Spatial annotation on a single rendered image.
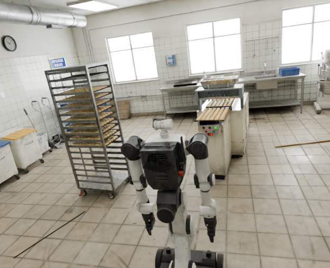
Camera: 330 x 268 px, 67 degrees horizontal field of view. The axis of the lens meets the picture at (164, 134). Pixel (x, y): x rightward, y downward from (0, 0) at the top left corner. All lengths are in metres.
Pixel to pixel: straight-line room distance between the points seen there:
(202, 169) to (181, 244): 0.74
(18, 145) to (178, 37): 4.60
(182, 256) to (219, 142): 1.81
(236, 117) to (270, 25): 3.49
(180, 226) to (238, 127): 2.45
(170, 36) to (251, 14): 2.07
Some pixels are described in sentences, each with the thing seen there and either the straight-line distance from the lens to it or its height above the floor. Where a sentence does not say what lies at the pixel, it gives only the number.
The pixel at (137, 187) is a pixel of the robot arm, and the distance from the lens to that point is 1.78.
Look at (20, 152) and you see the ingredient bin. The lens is 5.31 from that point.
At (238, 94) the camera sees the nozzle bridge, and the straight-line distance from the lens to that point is 4.04.
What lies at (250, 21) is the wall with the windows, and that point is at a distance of 7.01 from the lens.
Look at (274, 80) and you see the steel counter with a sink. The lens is 6.44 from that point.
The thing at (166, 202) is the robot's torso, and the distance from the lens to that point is 1.61.
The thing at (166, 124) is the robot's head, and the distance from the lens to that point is 1.53.
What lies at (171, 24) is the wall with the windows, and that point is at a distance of 7.16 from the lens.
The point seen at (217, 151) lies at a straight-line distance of 3.53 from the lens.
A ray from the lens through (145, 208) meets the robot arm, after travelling 1.93.
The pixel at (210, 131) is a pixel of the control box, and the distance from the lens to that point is 3.40.
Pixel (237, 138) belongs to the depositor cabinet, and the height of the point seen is 0.37.
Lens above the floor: 1.91
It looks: 19 degrees down
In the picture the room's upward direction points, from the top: 8 degrees counter-clockwise
